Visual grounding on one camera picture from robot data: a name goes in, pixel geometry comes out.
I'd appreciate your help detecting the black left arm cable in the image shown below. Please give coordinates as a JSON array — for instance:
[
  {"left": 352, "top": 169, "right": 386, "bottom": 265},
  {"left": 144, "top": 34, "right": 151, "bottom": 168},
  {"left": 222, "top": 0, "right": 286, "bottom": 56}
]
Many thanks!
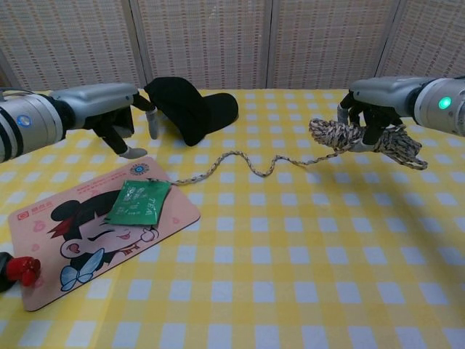
[{"left": 0, "top": 86, "right": 36, "bottom": 97}]

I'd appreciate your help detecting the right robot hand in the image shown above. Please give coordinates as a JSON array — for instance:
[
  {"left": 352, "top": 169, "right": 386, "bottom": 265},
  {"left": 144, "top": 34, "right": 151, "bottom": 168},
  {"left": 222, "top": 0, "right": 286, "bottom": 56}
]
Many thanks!
[{"left": 336, "top": 75, "right": 424, "bottom": 153}]

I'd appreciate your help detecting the woven folding screen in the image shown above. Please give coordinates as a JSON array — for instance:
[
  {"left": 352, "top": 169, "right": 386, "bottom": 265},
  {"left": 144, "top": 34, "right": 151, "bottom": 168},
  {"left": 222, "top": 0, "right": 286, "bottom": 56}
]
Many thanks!
[{"left": 0, "top": 0, "right": 465, "bottom": 92}]

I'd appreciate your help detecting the red plastic clip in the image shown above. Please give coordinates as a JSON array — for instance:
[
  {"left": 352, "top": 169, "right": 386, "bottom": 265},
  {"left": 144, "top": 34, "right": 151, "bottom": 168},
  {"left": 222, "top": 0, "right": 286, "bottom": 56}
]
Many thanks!
[{"left": 7, "top": 255, "right": 41, "bottom": 288}]

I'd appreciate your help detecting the black knit beanie hat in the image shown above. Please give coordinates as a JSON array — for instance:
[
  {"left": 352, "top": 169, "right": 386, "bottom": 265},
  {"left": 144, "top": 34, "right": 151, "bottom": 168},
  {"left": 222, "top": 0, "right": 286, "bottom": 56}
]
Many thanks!
[{"left": 143, "top": 76, "right": 240, "bottom": 148}]

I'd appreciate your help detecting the braided beige black rope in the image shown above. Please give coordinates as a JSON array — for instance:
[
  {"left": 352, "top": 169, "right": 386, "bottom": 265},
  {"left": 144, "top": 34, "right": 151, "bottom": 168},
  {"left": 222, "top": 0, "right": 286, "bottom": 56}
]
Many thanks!
[{"left": 147, "top": 116, "right": 429, "bottom": 187}]

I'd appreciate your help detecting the green tea sachet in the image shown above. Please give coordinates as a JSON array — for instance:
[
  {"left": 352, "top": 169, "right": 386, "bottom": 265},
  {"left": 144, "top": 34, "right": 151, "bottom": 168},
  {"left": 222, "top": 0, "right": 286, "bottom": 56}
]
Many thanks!
[{"left": 103, "top": 177, "right": 171, "bottom": 226}]

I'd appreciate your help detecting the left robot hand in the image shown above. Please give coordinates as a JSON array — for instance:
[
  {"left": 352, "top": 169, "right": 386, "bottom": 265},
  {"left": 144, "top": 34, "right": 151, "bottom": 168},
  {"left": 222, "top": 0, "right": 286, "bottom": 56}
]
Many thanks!
[{"left": 49, "top": 82, "right": 160, "bottom": 160}]

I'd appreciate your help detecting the pink cartoon girl mouse pad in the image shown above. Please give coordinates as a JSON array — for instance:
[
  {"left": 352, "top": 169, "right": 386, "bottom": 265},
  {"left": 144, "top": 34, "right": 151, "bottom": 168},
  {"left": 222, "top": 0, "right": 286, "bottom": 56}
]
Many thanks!
[{"left": 7, "top": 156, "right": 201, "bottom": 313}]

